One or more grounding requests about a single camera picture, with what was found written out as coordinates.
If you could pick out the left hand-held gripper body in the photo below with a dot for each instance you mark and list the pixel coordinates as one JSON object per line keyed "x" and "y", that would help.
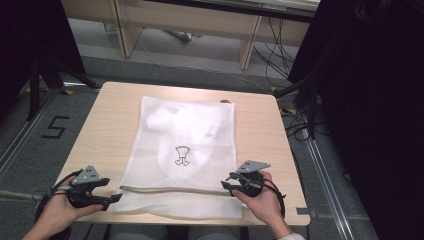
{"x": 85, "y": 176}

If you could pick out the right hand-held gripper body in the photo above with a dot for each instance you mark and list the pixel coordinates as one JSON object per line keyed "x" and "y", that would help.
{"x": 251, "y": 166}

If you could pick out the white mesh laundry bag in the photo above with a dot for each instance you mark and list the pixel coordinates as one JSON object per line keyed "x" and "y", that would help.
{"x": 186, "y": 133}

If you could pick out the person's right hand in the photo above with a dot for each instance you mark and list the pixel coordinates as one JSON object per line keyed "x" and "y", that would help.
{"x": 263, "y": 206}

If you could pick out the person's left hand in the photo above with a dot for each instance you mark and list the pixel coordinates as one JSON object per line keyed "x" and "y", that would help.
{"x": 61, "y": 210}

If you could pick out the person's legs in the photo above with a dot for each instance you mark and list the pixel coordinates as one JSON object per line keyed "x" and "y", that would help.
{"x": 140, "y": 232}

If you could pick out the grey tape strip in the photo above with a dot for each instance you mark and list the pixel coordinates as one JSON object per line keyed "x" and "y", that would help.
{"x": 305, "y": 211}

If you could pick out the black metal stand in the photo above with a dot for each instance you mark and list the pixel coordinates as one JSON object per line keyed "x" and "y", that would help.
{"x": 311, "y": 110}
{"x": 33, "y": 93}

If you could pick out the white clothing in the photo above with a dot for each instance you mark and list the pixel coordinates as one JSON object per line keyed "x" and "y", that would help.
{"x": 173, "y": 121}

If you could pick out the black curtain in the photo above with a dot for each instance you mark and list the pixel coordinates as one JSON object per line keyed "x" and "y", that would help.
{"x": 30, "y": 40}
{"x": 373, "y": 100}

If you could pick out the grey power strip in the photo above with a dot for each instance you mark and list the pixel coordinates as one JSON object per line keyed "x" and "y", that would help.
{"x": 181, "y": 35}

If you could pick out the light wooden desk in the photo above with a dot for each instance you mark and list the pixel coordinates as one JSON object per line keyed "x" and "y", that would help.
{"x": 186, "y": 18}

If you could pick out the metal floor rail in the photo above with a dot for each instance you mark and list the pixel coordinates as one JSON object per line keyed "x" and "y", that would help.
{"x": 20, "y": 140}
{"x": 325, "y": 180}

